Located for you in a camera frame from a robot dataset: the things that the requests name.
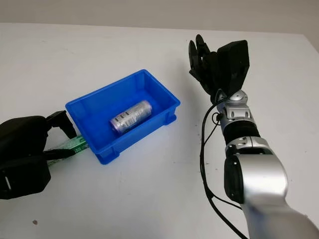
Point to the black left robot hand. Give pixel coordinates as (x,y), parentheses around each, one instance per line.
(22,137)

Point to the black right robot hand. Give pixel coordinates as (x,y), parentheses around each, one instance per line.
(209,69)

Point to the long green white carton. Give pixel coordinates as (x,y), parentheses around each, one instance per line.
(77,145)

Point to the silver purple drink can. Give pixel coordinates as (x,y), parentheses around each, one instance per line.
(130,117)

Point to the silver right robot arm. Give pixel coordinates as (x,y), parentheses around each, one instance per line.
(259,179)

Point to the blue plastic tray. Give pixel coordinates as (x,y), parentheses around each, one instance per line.
(99,117)

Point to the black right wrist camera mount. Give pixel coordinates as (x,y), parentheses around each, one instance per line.
(235,62)

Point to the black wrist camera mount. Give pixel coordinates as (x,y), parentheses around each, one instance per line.
(235,62)
(25,179)

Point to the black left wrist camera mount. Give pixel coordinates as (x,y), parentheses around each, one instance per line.
(25,179)

